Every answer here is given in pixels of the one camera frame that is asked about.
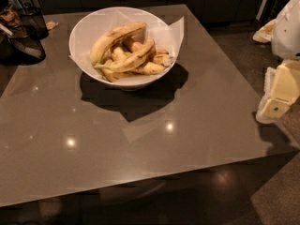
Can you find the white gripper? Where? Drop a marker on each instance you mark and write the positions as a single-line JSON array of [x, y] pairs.
[[287, 32]]

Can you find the curved yellow banana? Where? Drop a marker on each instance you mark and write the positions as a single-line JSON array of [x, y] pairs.
[[125, 62]]

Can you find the white paper bowl liner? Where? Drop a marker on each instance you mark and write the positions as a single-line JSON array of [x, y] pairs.
[[173, 35]]

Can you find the right small banana piece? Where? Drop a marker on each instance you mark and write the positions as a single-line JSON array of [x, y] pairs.
[[162, 57]]

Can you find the lower right spotted banana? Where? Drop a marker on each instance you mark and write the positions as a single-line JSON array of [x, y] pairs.
[[148, 68]]

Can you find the inner back banana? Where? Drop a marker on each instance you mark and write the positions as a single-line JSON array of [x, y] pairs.
[[124, 48]]

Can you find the white bowl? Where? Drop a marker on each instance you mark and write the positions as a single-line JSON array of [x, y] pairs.
[[90, 25]]

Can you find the bottom left yellow banana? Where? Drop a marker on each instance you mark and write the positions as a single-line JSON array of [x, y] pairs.
[[113, 76]]

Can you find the large top yellow banana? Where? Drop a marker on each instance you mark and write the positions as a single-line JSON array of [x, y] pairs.
[[107, 40]]

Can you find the small tan wrapper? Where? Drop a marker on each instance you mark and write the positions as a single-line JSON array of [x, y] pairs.
[[51, 25]]

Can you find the black mesh basket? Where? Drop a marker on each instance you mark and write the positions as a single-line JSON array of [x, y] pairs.
[[28, 29]]

